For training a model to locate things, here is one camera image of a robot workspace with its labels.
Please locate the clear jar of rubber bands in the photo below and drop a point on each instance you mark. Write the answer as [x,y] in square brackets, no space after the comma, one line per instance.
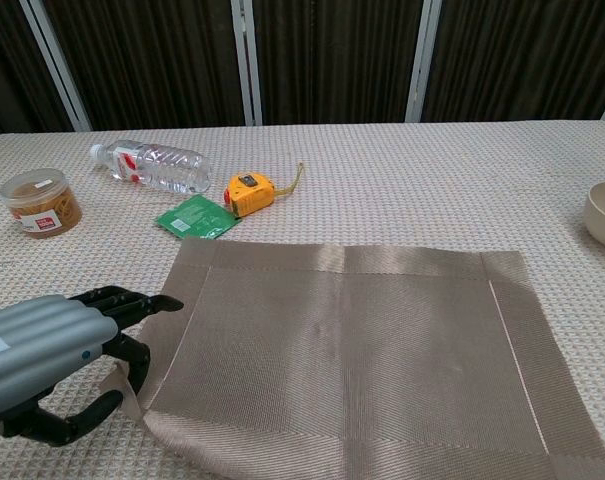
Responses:
[42,207]

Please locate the beige woven tablecloth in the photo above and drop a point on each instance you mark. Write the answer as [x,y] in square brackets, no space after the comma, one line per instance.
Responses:
[432,190]

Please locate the yellow tape measure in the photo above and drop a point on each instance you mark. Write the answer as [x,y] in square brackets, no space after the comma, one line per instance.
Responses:
[249,195]

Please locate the brown woven placemat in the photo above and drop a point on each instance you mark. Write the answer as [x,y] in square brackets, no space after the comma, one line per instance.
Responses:
[357,360]

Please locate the green sachet packet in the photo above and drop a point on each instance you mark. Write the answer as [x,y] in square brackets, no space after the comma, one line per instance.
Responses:
[197,217]

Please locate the clear plastic water bottle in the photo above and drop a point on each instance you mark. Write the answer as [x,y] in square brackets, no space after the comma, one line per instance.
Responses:
[157,167]

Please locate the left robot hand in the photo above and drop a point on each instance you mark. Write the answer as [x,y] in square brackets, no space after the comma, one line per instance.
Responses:
[32,345]

